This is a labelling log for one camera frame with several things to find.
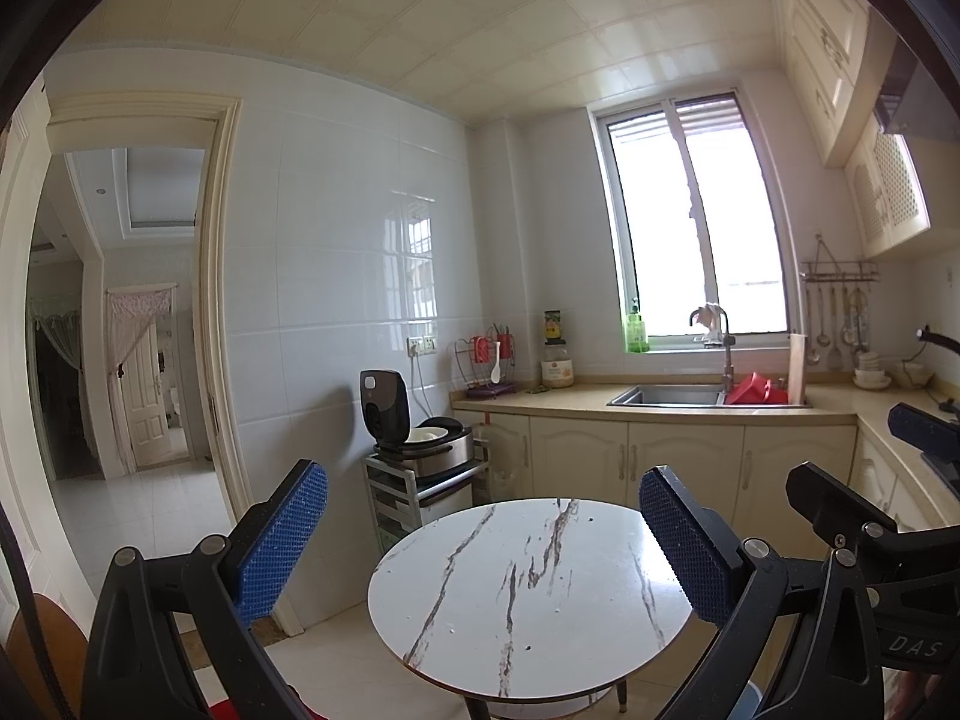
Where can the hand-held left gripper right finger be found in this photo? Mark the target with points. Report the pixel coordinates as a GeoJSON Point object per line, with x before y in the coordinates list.
{"type": "Point", "coordinates": [682, 540]}

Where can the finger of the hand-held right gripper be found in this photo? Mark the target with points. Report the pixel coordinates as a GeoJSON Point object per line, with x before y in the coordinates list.
{"type": "Point", "coordinates": [832, 502]}
{"type": "Point", "coordinates": [922, 431]}

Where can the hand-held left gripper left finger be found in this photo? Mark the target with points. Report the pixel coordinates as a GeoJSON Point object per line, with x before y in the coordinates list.
{"type": "Point", "coordinates": [285, 532]}

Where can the single white bowl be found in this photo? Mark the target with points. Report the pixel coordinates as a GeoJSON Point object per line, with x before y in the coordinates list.
{"type": "Point", "coordinates": [916, 375]}

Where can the stack of white bowls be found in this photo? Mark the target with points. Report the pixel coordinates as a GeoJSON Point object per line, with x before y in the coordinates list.
{"type": "Point", "coordinates": [871, 373]}

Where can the grey metal rack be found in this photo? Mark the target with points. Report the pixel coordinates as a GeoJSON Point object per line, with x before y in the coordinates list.
{"type": "Point", "coordinates": [390, 495]}

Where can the metal kitchen utensil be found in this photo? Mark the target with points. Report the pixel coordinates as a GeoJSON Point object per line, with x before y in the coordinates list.
{"type": "Point", "coordinates": [848, 334]}
{"type": "Point", "coordinates": [835, 358]}
{"type": "Point", "coordinates": [862, 330]}
{"type": "Point", "coordinates": [823, 339]}
{"type": "Point", "coordinates": [812, 356]}

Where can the red plastic basin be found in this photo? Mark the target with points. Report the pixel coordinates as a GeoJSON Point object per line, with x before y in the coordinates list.
{"type": "Point", "coordinates": [754, 390]}

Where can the wooden cutting board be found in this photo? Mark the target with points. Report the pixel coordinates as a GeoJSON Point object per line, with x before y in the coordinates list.
{"type": "Point", "coordinates": [796, 367]}

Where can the round white marble table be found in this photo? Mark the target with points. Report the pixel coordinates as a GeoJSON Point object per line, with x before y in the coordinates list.
{"type": "Point", "coordinates": [525, 577]}

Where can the black silver rice cooker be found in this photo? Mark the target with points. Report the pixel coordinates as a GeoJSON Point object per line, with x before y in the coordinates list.
{"type": "Point", "coordinates": [420, 435]}

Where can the steel faucet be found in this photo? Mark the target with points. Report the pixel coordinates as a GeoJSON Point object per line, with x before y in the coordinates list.
{"type": "Point", "coordinates": [726, 360]}

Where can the beige kitchen countertop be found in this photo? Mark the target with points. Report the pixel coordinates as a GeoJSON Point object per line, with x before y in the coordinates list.
{"type": "Point", "coordinates": [570, 394]}

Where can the red stool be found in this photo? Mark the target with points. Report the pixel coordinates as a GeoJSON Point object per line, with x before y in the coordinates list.
{"type": "Point", "coordinates": [225, 711]}

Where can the white panel door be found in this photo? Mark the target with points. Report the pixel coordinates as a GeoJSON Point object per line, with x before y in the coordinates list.
{"type": "Point", "coordinates": [146, 405]}

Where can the clear jar white lid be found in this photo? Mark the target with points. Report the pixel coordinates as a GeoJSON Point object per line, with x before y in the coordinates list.
{"type": "Point", "coordinates": [557, 371]}

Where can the green dish soap bottle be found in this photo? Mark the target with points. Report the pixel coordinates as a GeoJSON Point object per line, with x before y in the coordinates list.
{"type": "Point", "coordinates": [636, 331]}

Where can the pale cloth on faucet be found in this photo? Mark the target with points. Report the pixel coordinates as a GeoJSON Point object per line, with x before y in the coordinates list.
{"type": "Point", "coordinates": [709, 313]}

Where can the cream lattice door cabinet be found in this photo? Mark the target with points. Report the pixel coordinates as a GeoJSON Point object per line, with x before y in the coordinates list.
{"type": "Point", "coordinates": [889, 187]}

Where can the dark bottle yellow label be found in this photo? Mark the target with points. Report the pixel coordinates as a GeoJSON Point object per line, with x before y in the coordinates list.
{"type": "Point", "coordinates": [553, 325]}

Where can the white rice spoon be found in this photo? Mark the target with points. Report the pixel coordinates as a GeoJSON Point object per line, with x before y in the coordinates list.
{"type": "Point", "coordinates": [495, 371]}

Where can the brown wooden furniture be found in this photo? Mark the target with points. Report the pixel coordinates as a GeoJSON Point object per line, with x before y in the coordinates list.
{"type": "Point", "coordinates": [56, 652]}

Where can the red cup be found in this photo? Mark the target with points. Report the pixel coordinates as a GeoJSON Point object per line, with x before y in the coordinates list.
{"type": "Point", "coordinates": [507, 345]}
{"type": "Point", "coordinates": [476, 349]}

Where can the pink lace curtain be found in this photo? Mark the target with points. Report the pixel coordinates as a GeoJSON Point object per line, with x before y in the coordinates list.
{"type": "Point", "coordinates": [135, 315]}

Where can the sliding window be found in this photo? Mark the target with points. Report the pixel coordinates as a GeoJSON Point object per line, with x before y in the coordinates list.
{"type": "Point", "coordinates": [690, 225]}

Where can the black range hood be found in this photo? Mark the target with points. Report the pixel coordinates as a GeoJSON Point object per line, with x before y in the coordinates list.
{"type": "Point", "coordinates": [907, 90]}

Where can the cream upper cabinet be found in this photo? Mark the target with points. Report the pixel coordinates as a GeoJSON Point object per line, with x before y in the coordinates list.
{"type": "Point", "coordinates": [817, 37]}

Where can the metal wall utensil rack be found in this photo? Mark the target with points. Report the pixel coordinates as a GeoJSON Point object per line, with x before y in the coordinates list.
{"type": "Point", "coordinates": [840, 271]}

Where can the white wall socket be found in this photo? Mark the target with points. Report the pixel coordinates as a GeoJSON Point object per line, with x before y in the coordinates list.
{"type": "Point", "coordinates": [421, 346]}

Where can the cream door frame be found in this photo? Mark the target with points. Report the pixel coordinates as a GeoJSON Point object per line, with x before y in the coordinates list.
{"type": "Point", "coordinates": [219, 277]}

